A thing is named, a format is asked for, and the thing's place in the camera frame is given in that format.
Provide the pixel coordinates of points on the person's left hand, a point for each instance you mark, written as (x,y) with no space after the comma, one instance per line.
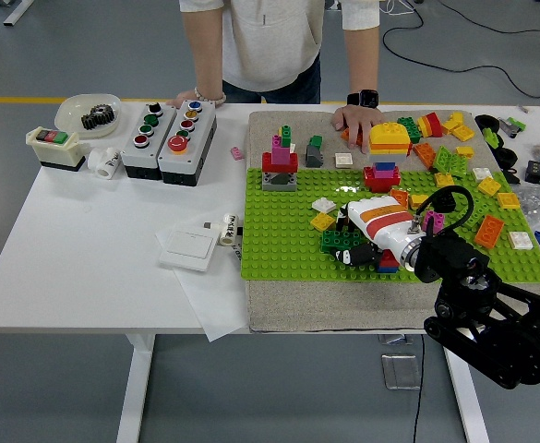
(355,120)

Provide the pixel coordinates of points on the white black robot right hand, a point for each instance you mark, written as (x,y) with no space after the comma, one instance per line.
(385,221)

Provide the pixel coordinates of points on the person's right hand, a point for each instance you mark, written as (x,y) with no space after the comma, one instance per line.
(184,98)

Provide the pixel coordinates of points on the dark green long brick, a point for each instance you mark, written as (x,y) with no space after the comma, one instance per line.
(339,240)

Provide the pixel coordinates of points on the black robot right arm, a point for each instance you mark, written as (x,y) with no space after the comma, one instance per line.
(482,286)

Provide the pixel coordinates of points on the person's right forearm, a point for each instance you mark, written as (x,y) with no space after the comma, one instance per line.
(205,64)

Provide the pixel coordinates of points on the person's left forearm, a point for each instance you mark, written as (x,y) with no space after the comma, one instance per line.
(362,64)

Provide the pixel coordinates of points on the orange long brick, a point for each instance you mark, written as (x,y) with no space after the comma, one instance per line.
(424,153)
(488,231)
(399,197)
(344,134)

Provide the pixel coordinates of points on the burger-shaped multicolour brick tower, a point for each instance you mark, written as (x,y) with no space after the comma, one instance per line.
(389,138)

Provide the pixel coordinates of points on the small yellow brick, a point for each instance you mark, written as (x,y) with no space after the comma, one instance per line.
(419,200)
(464,151)

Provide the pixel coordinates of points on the white flat square brick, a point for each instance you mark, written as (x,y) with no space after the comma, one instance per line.
(520,240)
(323,205)
(482,173)
(343,160)

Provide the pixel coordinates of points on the red and blue brick stack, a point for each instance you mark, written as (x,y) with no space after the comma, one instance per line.
(387,266)

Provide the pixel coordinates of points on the pink square brick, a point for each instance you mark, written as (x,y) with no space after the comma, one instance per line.
(435,223)

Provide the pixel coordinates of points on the grey slope brick green top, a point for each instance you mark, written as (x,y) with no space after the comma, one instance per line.
(314,157)

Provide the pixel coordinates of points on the dark green chunky brick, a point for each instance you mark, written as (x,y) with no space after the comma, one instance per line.
(410,129)

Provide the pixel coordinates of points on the yellow flat square brick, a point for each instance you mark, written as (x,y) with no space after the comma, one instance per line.
(445,180)
(323,222)
(462,133)
(508,200)
(488,186)

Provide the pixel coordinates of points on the black square brick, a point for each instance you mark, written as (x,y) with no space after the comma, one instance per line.
(445,200)

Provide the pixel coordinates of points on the red yellow orange curved bricks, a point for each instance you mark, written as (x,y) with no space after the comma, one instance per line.
(431,123)

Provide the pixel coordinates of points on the small pink brick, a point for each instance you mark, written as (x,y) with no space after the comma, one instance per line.
(236,153)

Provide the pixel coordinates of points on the red pink grey brick tower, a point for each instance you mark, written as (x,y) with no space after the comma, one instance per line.
(279,161)

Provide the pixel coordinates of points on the lime green long brick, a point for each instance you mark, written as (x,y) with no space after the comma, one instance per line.
(477,212)

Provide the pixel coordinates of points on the yellow brick pair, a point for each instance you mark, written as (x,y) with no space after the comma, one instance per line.
(454,119)

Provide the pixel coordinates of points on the green studded baseplate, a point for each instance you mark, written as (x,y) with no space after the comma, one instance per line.
(288,249)

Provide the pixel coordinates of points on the black wrist watch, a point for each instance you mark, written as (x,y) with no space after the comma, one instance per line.
(368,98)

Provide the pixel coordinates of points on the grey emergency-stop control box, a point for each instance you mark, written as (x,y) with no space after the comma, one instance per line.
(191,157)

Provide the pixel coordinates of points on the grey four-button control box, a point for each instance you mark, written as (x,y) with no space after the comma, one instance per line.
(133,159)

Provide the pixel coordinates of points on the lime green flat plate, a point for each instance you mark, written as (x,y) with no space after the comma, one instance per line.
(442,159)
(458,165)

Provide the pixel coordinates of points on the black metal gear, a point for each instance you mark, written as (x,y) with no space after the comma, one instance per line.
(98,117)

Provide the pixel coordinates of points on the grey-brown mat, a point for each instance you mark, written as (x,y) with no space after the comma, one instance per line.
(343,304)

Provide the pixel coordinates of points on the person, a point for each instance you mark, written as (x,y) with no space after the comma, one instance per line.
(269,46)

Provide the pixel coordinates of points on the white pipe tee fitting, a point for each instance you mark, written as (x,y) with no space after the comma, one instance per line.
(99,161)

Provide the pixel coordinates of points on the white plastic bowl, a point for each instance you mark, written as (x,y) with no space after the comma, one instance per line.
(71,115)

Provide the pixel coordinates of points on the silver floor socket lid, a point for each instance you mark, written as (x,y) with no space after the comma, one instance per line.
(396,339)
(401,371)

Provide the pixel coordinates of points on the black tape roll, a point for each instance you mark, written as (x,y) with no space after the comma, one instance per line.
(479,122)

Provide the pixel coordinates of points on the small black clip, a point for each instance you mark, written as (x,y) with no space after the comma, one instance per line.
(510,175)

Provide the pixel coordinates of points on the lime green plastic piece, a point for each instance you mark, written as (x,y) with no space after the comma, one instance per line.
(490,136)

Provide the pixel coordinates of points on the white labelled tube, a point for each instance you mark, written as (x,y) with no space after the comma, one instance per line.
(228,231)

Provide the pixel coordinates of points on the clear plastic bag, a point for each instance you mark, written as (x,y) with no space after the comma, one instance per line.
(535,198)

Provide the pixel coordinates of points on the green and grey clip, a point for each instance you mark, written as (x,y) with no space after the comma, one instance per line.
(514,123)

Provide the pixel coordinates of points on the white distant table foot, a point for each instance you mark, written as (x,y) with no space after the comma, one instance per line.
(18,9)

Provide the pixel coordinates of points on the white paper sheet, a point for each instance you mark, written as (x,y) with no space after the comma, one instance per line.
(214,304)

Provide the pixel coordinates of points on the white table leg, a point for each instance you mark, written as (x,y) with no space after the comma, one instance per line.
(133,392)
(470,415)

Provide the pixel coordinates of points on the cream red-green switch box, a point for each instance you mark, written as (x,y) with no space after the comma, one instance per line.
(57,154)

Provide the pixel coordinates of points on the white wall switch plate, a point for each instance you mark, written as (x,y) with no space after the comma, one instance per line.
(188,251)

